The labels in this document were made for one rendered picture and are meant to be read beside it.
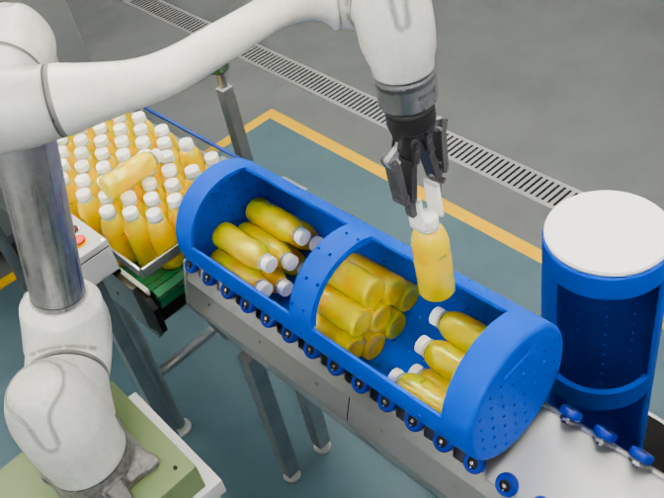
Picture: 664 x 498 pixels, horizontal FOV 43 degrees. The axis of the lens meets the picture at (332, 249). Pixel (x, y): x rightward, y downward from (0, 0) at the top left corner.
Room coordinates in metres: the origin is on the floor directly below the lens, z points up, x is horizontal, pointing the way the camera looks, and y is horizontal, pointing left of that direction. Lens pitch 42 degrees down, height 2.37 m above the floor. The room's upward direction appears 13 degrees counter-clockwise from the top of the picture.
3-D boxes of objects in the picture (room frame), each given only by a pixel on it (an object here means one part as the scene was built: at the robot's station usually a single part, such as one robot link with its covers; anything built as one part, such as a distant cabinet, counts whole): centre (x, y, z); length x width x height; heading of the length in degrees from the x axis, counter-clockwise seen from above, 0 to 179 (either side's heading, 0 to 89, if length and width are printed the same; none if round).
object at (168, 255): (1.71, 0.32, 0.96); 0.40 x 0.01 x 0.03; 126
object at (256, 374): (1.55, 0.29, 0.31); 0.06 x 0.06 x 0.63; 36
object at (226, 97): (2.17, 0.21, 0.55); 0.04 x 0.04 x 1.10; 36
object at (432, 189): (1.05, -0.18, 1.47); 0.03 x 0.01 x 0.07; 36
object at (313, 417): (1.64, 0.17, 0.31); 0.06 x 0.06 x 0.63; 36
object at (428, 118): (1.04, -0.16, 1.62); 0.08 x 0.07 x 0.09; 126
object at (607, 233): (1.32, -0.61, 1.03); 0.28 x 0.28 x 0.01
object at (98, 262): (1.65, 0.63, 1.05); 0.20 x 0.10 x 0.10; 36
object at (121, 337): (1.65, 0.63, 0.50); 0.04 x 0.04 x 1.00; 36
